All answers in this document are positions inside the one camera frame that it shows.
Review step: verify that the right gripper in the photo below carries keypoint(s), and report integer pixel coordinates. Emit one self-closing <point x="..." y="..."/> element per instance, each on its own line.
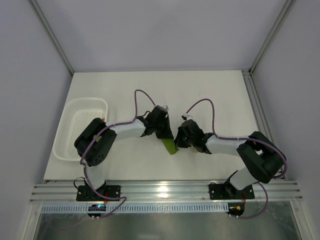
<point x="182" y="139"/>

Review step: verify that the white slotted cable duct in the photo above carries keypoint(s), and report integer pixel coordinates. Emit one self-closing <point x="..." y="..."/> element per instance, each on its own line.
<point x="135" y="208"/>

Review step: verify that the aluminium front rail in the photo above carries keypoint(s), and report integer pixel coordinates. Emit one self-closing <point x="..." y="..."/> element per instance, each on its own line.
<point x="151" y="191"/>

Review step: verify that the corner frame post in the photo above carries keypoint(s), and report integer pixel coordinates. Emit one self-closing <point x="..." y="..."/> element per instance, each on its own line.
<point x="272" y="33"/>
<point x="51" y="35"/>

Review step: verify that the right aluminium side rail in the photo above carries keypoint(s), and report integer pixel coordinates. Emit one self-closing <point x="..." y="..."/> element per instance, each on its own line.
<point x="256" y="105"/>

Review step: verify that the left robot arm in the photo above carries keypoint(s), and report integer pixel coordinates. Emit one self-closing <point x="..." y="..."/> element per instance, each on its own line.
<point x="94" y="144"/>

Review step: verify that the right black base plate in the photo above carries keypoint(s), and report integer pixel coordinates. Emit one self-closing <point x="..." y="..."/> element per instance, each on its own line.
<point x="225" y="191"/>

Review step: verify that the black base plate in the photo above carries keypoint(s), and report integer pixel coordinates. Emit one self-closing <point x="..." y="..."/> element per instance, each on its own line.
<point x="225" y="191"/>
<point x="112" y="192"/>

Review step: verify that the white perforated plastic basket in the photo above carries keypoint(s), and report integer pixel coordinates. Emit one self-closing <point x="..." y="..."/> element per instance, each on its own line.
<point x="76" y="116"/>

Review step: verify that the right corner frame post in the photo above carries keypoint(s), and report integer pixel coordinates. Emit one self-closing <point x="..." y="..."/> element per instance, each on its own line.
<point x="272" y="33"/>

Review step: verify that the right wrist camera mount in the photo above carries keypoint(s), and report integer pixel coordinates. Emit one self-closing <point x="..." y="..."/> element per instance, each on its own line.
<point x="186" y="117"/>

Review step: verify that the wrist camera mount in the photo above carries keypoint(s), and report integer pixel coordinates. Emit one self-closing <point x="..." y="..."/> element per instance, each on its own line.
<point x="165" y="107"/>
<point x="186" y="117"/>

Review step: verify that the left corner frame post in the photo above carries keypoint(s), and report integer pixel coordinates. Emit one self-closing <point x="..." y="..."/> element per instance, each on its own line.
<point x="51" y="35"/>

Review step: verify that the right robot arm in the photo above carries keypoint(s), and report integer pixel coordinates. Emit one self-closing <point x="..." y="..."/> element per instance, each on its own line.
<point x="262" y="159"/>

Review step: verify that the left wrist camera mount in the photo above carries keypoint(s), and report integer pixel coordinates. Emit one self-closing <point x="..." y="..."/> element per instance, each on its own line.
<point x="165" y="107"/>

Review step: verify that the green paper napkin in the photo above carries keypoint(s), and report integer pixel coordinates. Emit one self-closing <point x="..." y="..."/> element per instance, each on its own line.
<point x="170" y="146"/>

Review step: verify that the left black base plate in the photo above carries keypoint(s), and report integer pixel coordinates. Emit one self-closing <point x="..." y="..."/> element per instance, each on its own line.
<point x="112" y="192"/>

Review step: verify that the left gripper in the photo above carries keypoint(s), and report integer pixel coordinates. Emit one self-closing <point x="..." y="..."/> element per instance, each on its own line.
<point x="164" y="128"/>

